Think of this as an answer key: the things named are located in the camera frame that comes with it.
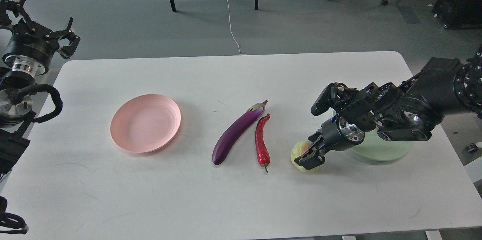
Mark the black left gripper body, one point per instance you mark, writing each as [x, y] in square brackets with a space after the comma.
[31, 44]

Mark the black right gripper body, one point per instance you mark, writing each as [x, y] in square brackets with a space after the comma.
[340, 135]

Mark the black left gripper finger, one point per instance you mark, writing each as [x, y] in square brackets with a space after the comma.
[17, 9]
[65, 51]

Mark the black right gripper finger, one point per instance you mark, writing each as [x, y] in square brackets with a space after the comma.
[317, 138]
[314, 157]

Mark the yellow green peach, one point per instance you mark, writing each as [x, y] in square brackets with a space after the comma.
[299, 149]

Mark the red chili pepper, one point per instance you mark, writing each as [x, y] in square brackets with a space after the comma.
[262, 154]

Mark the purple eggplant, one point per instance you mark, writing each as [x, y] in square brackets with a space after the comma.
[235, 130]

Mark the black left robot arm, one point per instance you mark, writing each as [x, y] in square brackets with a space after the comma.
[18, 85]

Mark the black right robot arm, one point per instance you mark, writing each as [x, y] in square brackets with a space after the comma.
[408, 112]

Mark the green plate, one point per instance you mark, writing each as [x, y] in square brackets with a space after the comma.
[371, 146]

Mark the pink plate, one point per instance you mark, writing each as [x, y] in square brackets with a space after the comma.
[145, 123]

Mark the black equipment case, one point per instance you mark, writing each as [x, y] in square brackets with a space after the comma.
[459, 14]

